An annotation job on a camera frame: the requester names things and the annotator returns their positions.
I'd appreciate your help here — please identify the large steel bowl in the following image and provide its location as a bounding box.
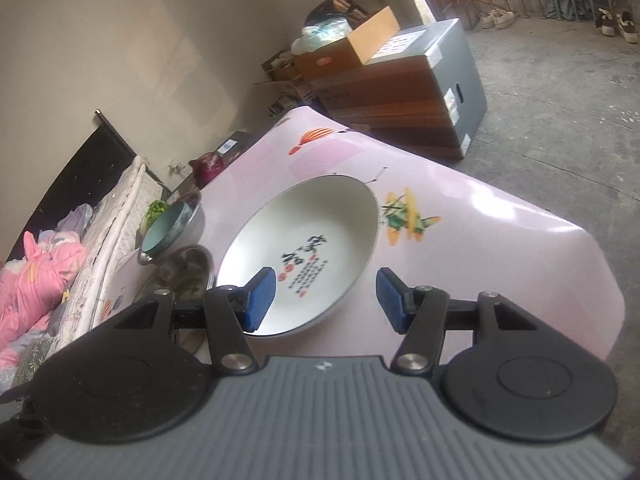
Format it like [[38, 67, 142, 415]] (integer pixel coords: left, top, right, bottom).
[[137, 190, 205, 266]]

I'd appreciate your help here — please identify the white printed plate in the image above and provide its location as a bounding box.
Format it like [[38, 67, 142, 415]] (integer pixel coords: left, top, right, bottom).
[[217, 174, 378, 337]]

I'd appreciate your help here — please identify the green ceramic bowl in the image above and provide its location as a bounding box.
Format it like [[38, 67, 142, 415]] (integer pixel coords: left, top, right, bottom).
[[140, 200, 194, 258]]

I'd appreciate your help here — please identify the small steel bowl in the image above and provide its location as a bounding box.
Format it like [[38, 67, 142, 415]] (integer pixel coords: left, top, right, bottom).
[[134, 244, 216, 356]]

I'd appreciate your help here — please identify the pink balloon tablecloth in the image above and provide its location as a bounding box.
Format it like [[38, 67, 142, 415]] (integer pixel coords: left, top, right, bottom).
[[183, 107, 625, 358]]

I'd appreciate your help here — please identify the napa cabbage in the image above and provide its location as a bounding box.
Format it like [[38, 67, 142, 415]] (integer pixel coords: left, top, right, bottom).
[[142, 200, 168, 230]]

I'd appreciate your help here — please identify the white mattress bed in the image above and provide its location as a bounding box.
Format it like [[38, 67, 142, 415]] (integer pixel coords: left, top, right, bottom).
[[0, 154, 164, 391]]

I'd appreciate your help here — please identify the dark printed flat box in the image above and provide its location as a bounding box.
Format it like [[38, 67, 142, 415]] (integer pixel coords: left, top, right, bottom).
[[166, 131, 259, 203]]

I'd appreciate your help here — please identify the black headboard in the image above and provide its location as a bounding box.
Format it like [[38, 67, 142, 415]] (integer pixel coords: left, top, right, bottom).
[[6, 110, 136, 260]]

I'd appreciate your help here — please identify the pink blanket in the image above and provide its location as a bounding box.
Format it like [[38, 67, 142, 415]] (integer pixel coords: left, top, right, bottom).
[[1, 231, 87, 382]]

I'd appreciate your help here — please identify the large dark carton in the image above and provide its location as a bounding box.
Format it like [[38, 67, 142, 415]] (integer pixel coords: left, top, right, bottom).
[[311, 18, 487, 159]]

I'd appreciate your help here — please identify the open cardboard box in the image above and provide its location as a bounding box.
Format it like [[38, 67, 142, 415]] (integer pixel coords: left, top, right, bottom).
[[253, 49, 318, 117]]

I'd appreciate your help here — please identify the cardboard box with label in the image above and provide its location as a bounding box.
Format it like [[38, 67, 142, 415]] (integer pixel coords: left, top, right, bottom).
[[294, 6, 400, 81]]

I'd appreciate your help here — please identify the white plastic bag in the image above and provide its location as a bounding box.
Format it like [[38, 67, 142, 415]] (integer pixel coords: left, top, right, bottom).
[[291, 18, 352, 56]]

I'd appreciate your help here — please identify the white shoe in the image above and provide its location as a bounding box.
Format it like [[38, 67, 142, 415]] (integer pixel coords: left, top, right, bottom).
[[480, 9, 518, 29]]

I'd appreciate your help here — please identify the black bag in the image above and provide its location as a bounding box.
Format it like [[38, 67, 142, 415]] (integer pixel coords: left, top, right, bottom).
[[304, 0, 371, 29]]

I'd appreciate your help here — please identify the dark shoe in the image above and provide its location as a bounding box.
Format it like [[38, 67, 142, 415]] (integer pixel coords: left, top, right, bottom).
[[596, 8, 639, 44]]

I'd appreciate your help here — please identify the wall power socket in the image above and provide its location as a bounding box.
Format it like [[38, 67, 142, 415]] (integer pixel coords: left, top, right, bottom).
[[168, 160, 183, 176]]

